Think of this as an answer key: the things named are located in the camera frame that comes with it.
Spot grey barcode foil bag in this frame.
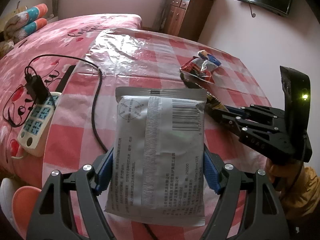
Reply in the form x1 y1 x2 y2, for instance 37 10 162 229
106 87 207 227

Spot yellow brown snack wrapper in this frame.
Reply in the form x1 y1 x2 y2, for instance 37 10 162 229
180 73 228 111

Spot red Richboy snack bag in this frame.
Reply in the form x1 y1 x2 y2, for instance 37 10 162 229
180 57 219 83

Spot blue small tissue pack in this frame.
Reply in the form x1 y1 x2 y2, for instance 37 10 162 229
198 50 221 67

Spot person's right hand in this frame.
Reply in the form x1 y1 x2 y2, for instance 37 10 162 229
265 158 304 200

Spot red checkered plastic tablecloth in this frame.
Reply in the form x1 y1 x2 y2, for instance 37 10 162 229
42 28 273 240

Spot orange plastic bin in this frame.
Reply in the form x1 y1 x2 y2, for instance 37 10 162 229
11 186 41 239

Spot white power strip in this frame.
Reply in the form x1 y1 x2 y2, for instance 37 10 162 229
17 92 62 157

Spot white bag beside bin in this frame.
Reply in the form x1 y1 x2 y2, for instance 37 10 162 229
0 178 21 231

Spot pink bed cover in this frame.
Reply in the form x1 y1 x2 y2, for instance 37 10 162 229
1 14 142 187

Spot brown wooden cabinet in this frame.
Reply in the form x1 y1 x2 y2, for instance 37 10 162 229
163 0 214 42

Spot lower rolled bolster pillow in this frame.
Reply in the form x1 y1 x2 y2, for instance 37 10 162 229
12 18 47 44

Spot rolled bolster pillow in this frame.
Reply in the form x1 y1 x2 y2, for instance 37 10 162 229
4 3 48 36
12 18 47 44

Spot upper rolled bolster pillow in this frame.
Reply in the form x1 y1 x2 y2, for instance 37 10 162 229
4 3 48 36

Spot black charger with cable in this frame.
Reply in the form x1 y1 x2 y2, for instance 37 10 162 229
2 54 108 154

